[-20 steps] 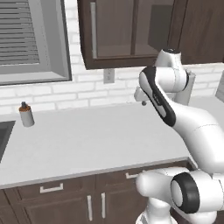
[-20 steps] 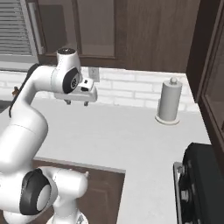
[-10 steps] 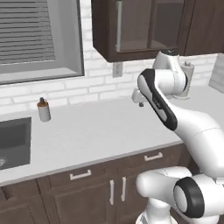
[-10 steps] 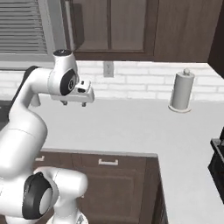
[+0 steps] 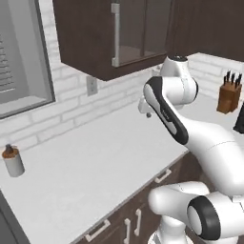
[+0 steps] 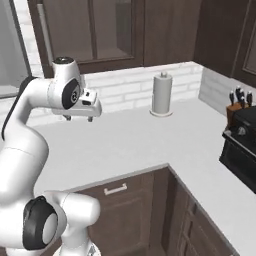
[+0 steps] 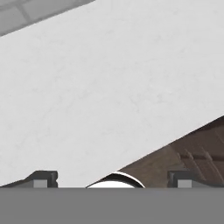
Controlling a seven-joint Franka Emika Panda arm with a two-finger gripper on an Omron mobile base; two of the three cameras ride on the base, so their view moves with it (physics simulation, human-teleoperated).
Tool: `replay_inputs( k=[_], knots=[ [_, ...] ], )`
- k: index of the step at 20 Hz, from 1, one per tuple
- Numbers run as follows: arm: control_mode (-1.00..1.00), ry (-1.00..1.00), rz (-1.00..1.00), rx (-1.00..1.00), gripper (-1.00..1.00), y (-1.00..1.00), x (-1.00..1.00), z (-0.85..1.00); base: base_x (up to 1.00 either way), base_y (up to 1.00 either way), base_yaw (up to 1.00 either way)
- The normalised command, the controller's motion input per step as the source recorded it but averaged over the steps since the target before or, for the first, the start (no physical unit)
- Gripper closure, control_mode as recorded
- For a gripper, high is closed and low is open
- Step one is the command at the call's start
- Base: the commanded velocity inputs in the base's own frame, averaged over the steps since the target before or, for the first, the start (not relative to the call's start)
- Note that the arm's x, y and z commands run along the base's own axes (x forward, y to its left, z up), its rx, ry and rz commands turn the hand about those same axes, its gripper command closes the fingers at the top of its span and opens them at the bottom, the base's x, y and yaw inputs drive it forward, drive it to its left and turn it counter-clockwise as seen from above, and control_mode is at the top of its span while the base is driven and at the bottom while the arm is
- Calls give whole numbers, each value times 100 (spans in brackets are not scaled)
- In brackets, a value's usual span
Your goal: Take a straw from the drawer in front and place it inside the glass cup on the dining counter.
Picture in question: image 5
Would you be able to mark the dark brown cupboard door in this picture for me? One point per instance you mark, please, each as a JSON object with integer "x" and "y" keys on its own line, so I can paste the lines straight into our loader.
{"x": 117, "y": 232}
{"x": 146, "y": 222}

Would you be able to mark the white soap dispenser, brown pump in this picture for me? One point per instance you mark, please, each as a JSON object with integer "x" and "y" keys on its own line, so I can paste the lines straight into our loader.
{"x": 13, "y": 162}

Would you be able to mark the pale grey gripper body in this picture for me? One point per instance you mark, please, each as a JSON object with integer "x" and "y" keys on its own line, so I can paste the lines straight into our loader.
{"x": 143, "y": 105}

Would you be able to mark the black object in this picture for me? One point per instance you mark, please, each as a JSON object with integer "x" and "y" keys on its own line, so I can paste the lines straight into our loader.
{"x": 240, "y": 119}

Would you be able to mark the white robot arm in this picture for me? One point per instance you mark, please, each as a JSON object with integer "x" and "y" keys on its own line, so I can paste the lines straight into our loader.
{"x": 213, "y": 149}

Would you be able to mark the dark brown wall cabinet run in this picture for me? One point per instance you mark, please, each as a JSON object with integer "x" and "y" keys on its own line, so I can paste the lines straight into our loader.
{"x": 209, "y": 25}

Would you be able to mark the dark grey panel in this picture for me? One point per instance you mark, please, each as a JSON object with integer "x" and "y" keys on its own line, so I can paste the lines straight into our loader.
{"x": 9, "y": 222}

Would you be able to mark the grey-framed window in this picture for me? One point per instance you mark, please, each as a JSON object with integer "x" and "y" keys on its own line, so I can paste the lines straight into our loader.
{"x": 22, "y": 54}

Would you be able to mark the glass cabinet door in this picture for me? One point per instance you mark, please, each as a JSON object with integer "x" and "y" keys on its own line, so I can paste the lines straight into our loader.
{"x": 143, "y": 28}

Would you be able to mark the grey wall socket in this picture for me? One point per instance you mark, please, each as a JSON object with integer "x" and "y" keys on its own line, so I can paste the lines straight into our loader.
{"x": 91, "y": 85}

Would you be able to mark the brown wooden knife block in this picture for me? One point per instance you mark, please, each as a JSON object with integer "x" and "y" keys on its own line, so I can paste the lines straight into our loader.
{"x": 228, "y": 97}

